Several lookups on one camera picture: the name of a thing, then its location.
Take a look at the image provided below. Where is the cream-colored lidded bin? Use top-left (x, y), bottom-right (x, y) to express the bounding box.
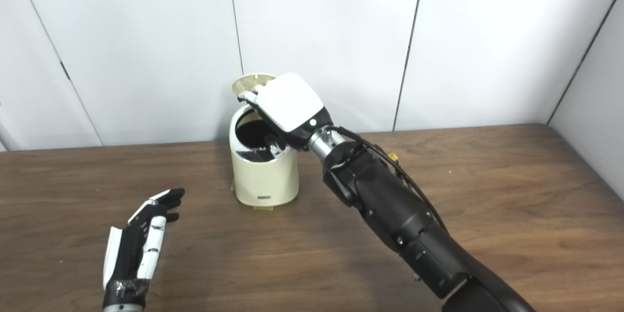
top-left (229, 73), bottom-right (300, 207)

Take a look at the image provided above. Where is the yellowish tape patch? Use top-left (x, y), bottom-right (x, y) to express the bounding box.
top-left (230, 180), bottom-right (276, 211)

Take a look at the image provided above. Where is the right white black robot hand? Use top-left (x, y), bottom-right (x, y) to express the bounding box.
top-left (237, 72), bottom-right (334, 158)

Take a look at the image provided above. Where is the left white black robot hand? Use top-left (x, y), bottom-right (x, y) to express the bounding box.
top-left (102, 188), bottom-right (186, 308)

